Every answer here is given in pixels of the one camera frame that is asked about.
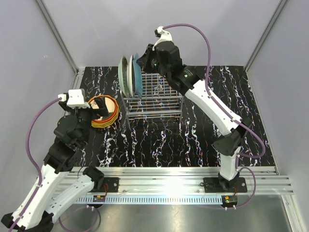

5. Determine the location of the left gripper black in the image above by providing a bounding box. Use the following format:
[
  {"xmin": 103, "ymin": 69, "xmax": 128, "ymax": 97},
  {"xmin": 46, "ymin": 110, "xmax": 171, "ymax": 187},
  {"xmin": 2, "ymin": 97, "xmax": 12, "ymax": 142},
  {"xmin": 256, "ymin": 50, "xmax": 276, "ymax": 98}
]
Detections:
[{"xmin": 60, "ymin": 96, "xmax": 108, "ymax": 146}]

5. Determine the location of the cream plate with dark patch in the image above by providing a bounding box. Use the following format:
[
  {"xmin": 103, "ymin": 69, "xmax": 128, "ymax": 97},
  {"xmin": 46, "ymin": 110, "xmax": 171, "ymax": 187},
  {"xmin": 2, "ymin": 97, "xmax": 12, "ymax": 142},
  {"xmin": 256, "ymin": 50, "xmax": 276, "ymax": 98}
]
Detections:
[{"xmin": 90, "ymin": 97, "xmax": 115, "ymax": 121}]

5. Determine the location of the red-orange scalloped plate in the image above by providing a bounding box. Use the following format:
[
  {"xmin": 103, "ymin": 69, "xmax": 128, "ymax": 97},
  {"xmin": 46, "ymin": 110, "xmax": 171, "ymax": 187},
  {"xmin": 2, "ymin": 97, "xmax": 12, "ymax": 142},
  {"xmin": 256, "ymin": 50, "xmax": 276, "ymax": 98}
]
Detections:
[{"xmin": 88, "ymin": 95, "xmax": 119, "ymax": 128}]

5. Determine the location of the dark teal plate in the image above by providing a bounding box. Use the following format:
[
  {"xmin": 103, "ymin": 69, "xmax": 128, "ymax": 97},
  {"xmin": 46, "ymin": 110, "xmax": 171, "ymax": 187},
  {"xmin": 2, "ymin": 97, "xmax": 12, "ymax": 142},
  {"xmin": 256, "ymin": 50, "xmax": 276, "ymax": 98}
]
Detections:
[{"xmin": 132, "ymin": 53, "xmax": 143, "ymax": 99}]

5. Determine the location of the white plate teal rim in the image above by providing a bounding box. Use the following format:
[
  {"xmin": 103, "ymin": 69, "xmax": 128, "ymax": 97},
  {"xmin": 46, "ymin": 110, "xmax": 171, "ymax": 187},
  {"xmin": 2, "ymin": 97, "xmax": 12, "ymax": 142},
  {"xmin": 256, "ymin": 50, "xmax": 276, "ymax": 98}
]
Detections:
[{"xmin": 126, "ymin": 55, "xmax": 134, "ymax": 98}]

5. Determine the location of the light green flower plate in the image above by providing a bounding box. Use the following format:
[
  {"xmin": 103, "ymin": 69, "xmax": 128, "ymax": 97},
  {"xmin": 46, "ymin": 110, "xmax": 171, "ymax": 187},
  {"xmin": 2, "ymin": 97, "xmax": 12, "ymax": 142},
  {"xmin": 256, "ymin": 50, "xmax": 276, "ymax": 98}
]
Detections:
[{"xmin": 118, "ymin": 56, "xmax": 129, "ymax": 98}]

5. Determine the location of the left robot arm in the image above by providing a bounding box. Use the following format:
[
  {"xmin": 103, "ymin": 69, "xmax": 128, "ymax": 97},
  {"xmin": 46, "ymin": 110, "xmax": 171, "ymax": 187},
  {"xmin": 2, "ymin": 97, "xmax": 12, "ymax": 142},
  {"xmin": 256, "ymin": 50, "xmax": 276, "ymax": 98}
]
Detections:
[{"xmin": 1, "ymin": 96, "xmax": 109, "ymax": 232}]

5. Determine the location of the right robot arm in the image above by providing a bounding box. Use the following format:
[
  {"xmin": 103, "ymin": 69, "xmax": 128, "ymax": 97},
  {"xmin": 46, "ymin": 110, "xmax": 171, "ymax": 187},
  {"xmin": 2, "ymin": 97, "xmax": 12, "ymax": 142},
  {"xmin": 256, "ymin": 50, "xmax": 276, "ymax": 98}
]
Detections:
[{"xmin": 137, "ymin": 42, "xmax": 251, "ymax": 192}]

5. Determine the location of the yellow scalloped plate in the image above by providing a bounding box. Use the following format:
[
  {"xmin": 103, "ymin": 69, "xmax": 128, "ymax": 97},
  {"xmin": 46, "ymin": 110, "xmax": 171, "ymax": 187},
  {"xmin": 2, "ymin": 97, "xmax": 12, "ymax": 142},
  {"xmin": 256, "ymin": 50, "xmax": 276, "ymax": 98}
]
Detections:
[{"xmin": 88, "ymin": 95, "xmax": 120, "ymax": 129}]

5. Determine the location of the left controller board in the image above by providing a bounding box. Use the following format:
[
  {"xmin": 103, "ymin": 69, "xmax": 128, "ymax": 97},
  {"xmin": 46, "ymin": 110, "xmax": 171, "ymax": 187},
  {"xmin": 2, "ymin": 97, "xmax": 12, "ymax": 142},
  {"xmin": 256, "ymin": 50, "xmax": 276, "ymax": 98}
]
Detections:
[{"xmin": 93, "ymin": 195, "xmax": 106, "ymax": 202}]

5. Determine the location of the controller board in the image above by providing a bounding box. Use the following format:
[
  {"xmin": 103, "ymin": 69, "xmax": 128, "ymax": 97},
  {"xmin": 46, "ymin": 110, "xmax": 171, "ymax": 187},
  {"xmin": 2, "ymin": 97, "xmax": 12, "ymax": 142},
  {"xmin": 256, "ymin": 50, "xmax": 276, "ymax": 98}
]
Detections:
[
  {"xmin": 223, "ymin": 195, "xmax": 238, "ymax": 205},
  {"xmin": 93, "ymin": 195, "xmax": 106, "ymax": 202}
]

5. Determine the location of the right controller board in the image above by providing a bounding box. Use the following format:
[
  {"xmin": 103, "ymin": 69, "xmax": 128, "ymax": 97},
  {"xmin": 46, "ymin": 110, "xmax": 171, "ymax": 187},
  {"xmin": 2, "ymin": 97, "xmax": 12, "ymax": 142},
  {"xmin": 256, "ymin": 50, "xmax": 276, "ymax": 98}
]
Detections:
[{"xmin": 223, "ymin": 195, "xmax": 238, "ymax": 205}]

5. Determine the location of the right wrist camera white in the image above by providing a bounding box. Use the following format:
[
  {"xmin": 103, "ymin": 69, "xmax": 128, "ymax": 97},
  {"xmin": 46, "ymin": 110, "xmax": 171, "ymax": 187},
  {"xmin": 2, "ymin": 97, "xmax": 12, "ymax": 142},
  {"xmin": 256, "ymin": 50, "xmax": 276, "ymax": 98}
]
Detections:
[{"xmin": 154, "ymin": 26, "xmax": 172, "ymax": 47}]

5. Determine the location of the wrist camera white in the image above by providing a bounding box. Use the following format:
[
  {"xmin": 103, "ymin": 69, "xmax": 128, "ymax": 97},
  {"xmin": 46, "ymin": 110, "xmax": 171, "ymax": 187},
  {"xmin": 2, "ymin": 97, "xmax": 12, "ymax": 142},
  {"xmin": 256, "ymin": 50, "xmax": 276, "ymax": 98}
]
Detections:
[
  {"xmin": 57, "ymin": 89, "xmax": 90, "ymax": 109},
  {"xmin": 154, "ymin": 26, "xmax": 172, "ymax": 47}
]

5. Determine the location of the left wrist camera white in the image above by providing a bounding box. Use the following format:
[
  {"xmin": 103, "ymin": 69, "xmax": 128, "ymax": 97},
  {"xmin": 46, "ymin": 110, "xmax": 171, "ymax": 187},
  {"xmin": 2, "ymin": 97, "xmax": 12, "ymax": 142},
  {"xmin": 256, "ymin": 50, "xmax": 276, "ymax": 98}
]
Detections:
[{"xmin": 57, "ymin": 89, "xmax": 90, "ymax": 109}]

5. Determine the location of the left aluminium frame post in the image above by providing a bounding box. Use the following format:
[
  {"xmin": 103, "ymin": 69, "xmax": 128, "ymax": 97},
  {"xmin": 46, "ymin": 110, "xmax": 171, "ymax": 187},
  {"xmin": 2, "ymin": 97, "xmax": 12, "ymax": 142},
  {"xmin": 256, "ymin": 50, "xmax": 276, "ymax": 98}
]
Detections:
[{"xmin": 34, "ymin": 0, "xmax": 79, "ymax": 76}]

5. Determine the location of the aluminium frame post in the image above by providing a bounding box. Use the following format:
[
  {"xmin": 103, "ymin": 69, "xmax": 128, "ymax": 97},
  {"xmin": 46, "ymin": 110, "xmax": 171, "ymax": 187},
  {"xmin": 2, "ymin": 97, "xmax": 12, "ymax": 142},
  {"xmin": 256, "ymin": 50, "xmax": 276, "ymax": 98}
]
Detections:
[
  {"xmin": 34, "ymin": 0, "xmax": 79, "ymax": 76},
  {"xmin": 244, "ymin": 0, "xmax": 289, "ymax": 72}
]

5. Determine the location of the metal wire dish rack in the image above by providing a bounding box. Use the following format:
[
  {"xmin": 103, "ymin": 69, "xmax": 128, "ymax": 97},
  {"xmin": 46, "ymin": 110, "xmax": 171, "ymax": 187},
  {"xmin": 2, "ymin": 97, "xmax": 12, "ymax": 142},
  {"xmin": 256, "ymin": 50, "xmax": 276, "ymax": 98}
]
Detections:
[{"xmin": 120, "ymin": 73, "xmax": 184, "ymax": 125}]

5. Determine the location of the right aluminium frame post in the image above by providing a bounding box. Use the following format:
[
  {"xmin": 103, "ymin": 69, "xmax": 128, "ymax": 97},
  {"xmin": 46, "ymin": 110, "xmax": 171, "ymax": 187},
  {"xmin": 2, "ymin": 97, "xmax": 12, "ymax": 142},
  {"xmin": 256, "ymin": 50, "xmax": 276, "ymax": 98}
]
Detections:
[{"xmin": 244, "ymin": 0, "xmax": 289, "ymax": 72}]

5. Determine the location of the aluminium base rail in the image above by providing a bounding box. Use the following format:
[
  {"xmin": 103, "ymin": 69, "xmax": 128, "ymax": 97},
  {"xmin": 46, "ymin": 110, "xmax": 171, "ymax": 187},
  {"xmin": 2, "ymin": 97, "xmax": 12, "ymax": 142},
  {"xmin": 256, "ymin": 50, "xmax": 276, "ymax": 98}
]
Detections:
[{"xmin": 36, "ymin": 166, "xmax": 294, "ymax": 206}]

